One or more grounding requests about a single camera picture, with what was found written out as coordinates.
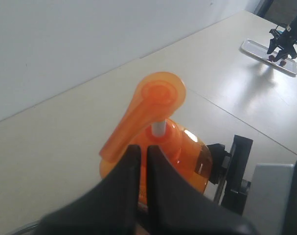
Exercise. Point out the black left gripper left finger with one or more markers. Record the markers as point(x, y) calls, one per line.
point(110, 208)

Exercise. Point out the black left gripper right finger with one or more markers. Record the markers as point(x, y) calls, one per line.
point(175, 207)

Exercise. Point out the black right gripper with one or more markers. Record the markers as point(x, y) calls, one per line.
point(228, 170)

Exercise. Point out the orange dish soap pump bottle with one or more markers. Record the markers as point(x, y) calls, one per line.
point(147, 122)

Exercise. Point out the large stainless steel basin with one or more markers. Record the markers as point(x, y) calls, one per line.
point(27, 229)

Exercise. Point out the distant white tray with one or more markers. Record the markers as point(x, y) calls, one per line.
point(259, 51)

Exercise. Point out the distant black robot gripper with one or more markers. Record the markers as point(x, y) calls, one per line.
point(282, 44)

